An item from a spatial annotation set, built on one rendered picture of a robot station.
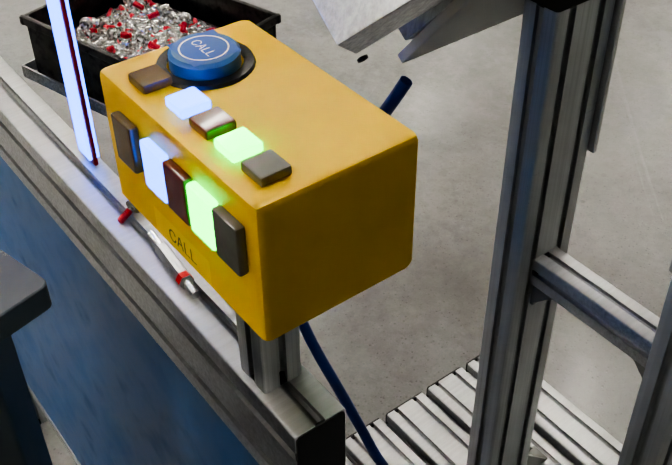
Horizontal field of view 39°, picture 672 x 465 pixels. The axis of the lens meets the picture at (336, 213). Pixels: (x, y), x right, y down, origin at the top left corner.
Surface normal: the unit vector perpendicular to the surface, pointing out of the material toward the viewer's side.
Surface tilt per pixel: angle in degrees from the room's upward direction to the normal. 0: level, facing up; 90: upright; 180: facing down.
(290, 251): 90
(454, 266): 0
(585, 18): 90
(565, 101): 90
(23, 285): 0
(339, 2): 55
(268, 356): 90
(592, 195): 0
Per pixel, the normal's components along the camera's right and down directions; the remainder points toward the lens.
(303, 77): -0.01, -0.78
